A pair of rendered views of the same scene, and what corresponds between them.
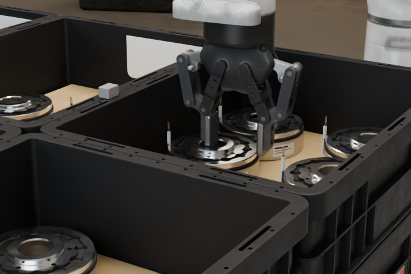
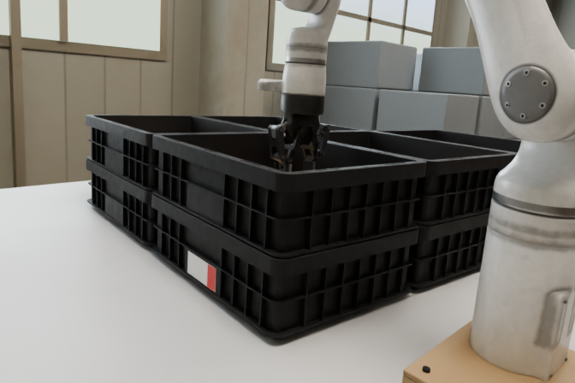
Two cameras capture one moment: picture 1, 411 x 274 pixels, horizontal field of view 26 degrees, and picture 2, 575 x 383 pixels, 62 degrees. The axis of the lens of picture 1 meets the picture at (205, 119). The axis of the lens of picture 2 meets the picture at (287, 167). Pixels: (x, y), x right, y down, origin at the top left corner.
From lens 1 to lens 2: 144 cm
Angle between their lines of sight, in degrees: 104
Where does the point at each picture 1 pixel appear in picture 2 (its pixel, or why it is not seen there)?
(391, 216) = (200, 209)
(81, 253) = not seen: hidden behind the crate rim
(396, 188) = (204, 193)
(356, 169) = (168, 141)
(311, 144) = not seen: hidden behind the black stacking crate
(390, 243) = (194, 222)
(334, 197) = (157, 143)
